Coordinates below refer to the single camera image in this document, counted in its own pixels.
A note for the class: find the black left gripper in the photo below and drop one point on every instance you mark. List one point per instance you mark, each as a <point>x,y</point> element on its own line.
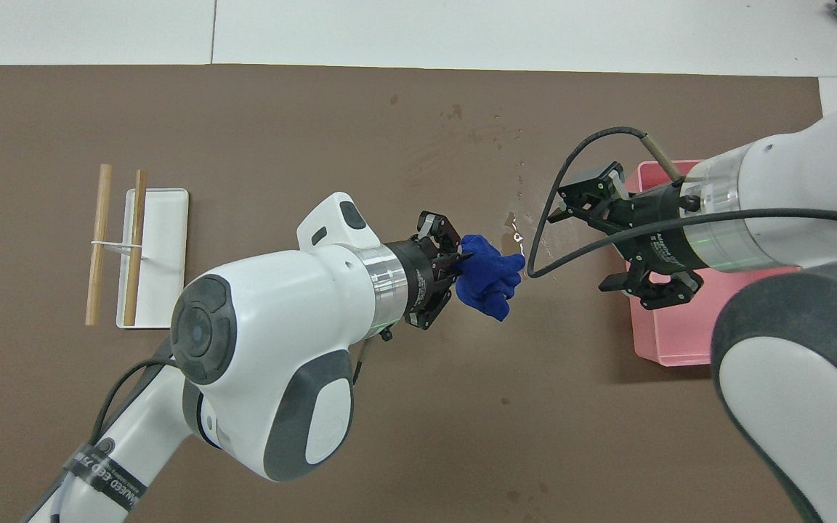
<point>422,280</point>

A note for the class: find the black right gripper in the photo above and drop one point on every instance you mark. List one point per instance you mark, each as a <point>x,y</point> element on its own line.
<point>654,232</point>

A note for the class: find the blue towel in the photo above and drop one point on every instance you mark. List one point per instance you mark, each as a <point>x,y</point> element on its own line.
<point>491,272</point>

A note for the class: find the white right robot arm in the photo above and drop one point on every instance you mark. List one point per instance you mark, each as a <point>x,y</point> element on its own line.
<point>811,189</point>

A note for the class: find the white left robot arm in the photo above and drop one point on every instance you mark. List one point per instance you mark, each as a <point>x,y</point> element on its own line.
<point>273,349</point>

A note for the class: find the white towel rack base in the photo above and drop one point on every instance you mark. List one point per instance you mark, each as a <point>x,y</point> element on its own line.
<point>164,254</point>

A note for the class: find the pink plastic bin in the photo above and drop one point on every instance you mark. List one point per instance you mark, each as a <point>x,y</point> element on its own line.
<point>669,334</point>

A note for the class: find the brown table mat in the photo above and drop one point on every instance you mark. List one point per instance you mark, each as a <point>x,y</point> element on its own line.
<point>280,131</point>

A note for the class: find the wooden rack rod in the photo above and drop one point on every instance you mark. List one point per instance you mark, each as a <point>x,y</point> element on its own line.
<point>100,232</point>
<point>135,247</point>

